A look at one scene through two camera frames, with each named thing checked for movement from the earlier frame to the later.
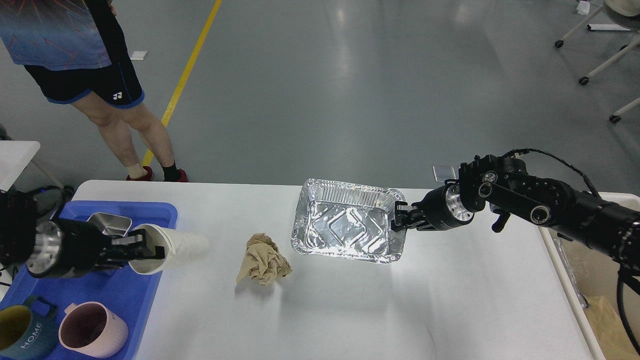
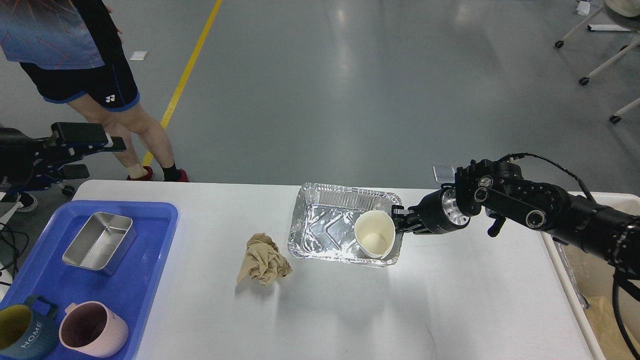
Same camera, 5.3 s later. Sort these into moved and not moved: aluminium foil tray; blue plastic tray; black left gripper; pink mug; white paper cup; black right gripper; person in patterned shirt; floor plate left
Moved: white paper cup; aluminium foil tray; black left gripper
Not moved: pink mug; floor plate left; blue plastic tray; black right gripper; person in patterned shirt
